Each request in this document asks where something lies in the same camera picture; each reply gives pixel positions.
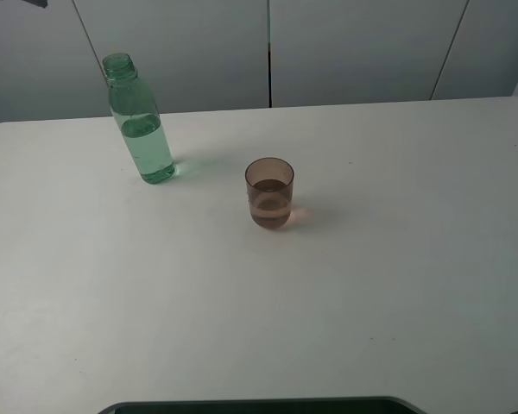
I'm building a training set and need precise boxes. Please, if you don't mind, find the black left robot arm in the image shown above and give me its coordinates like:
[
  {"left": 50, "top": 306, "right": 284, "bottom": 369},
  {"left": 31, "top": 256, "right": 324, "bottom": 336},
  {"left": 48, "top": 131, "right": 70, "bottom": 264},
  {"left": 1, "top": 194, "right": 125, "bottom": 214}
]
[{"left": 23, "top": 0, "right": 48, "bottom": 9}]

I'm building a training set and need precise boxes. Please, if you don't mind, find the pink transparent cup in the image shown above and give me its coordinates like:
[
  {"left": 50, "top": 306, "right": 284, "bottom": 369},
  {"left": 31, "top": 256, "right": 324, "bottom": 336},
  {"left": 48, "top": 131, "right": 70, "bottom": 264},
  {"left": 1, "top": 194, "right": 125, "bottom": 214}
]
[{"left": 244, "top": 157, "right": 294, "bottom": 229}]

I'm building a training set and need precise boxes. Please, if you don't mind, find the green transparent water bottle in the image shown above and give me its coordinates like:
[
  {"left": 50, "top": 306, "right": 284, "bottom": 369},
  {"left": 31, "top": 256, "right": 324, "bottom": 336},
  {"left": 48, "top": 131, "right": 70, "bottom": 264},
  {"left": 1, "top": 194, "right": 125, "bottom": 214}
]
[{"left": 103, "top": 53, "right": 175, "bottom": 184}]

